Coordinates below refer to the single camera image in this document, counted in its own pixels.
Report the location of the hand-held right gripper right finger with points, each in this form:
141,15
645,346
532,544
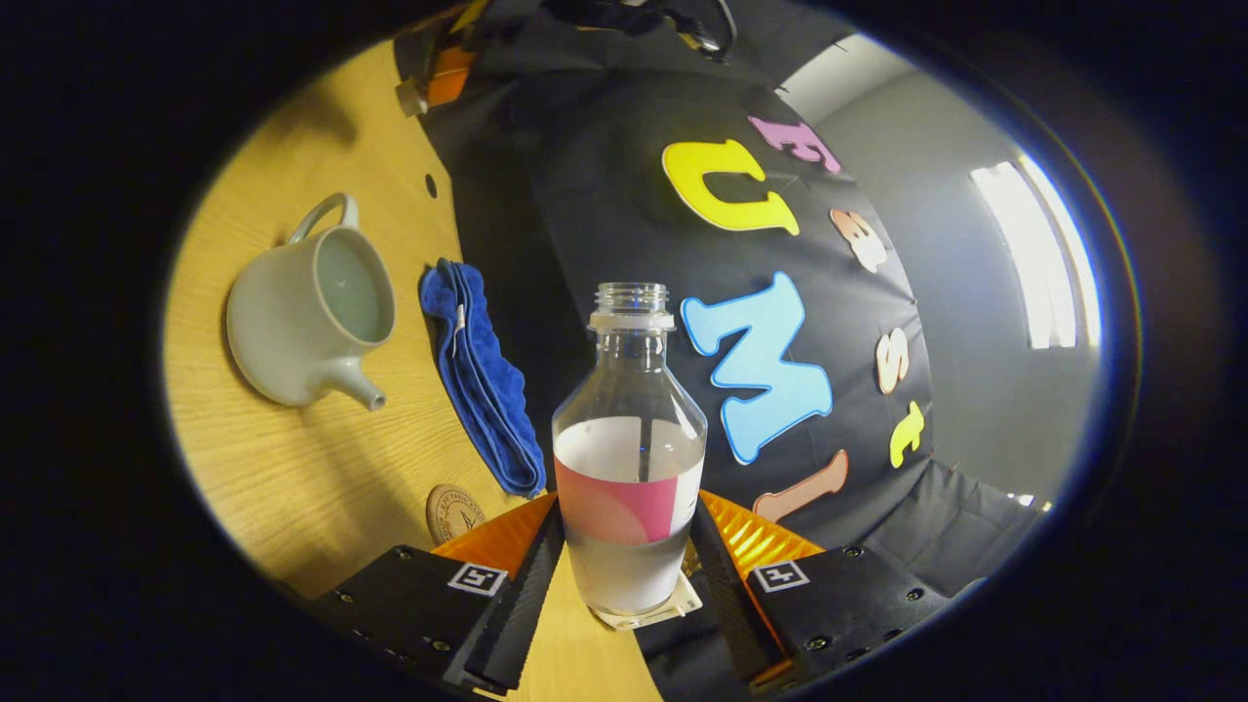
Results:
736,604

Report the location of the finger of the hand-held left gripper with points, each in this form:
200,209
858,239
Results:
453,73

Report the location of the clear water bottle pink label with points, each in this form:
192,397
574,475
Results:
629,487

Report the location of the blue folded towel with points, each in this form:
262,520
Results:
483,380

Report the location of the ceiling light panel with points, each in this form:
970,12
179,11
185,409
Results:
1033,253

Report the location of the black backdrop cloth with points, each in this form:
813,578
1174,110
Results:
604,195

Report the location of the white teacup lid blue print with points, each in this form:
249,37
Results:
410,98

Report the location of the white ceramic teacup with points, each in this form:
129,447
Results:
283,331

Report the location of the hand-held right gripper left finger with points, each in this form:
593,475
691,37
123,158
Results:
526,604

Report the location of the round wooden coaster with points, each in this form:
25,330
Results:
453,514

